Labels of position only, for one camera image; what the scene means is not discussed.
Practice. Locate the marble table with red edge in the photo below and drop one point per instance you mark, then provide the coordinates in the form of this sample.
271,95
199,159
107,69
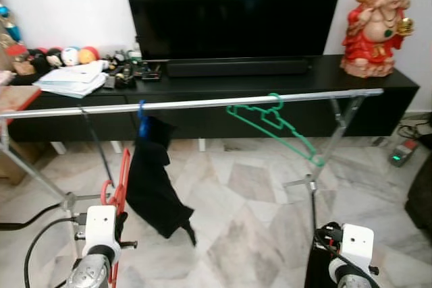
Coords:
13,96

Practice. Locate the green clothes hanger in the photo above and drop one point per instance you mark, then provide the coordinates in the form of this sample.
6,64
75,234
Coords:
277,123

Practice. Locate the small dark figurines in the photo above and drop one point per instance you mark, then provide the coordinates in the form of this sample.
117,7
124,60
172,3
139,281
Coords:
118,59

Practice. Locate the clear plastic bottle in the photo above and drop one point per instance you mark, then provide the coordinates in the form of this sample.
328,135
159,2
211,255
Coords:
137,50

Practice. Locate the white paper stack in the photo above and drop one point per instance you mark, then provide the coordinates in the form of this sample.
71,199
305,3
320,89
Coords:
71,79

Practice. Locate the red clothes hanger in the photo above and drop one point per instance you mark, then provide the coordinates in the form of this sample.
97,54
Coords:
125,166

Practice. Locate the black television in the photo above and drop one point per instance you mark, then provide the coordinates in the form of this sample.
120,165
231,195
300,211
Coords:
229,11

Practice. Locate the black printed T-shirt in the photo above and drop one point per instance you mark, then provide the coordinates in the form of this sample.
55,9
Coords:
152,187

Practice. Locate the white round plush toy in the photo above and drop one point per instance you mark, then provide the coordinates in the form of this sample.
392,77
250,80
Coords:
69,55

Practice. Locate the red laughing Buddha statue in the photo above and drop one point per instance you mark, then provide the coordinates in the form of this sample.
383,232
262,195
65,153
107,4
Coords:
371,38

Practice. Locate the blue clothes hanger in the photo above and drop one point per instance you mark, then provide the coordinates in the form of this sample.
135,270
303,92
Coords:
143,126

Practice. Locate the small black desk gadget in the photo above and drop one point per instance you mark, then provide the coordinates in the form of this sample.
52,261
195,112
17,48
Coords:
145,71

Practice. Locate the dark sofa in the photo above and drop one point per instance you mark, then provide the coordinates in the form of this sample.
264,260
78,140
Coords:
422,193

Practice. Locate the floor power strip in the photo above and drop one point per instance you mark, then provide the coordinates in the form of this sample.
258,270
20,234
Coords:
403,152

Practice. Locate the black TV console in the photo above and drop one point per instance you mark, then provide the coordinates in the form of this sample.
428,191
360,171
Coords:
196,126

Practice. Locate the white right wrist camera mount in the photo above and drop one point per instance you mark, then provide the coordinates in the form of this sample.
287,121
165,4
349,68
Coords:
358,241

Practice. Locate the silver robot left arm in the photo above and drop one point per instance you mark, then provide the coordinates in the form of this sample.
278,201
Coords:
86,276

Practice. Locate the brown jar with red lid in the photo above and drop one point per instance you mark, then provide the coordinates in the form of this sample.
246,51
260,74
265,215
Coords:
17,60

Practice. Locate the brown cardboard box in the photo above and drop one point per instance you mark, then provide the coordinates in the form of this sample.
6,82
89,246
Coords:
12,170

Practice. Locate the silver clothes rack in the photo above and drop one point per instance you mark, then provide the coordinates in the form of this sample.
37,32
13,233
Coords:
202,102

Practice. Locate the black mouse plush toy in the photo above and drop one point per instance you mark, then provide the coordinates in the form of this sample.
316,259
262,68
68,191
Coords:
54,57
37,59

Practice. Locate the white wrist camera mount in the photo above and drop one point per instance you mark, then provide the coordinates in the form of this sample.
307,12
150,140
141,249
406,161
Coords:
358,241
101,224

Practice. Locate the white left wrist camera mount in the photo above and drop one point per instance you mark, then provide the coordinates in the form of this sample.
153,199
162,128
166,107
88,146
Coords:
101,224

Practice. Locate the black soundbar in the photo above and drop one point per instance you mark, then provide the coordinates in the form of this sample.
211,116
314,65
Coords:
236,67

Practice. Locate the orange round plush toy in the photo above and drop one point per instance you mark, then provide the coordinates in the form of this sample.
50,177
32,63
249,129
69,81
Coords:
88,54

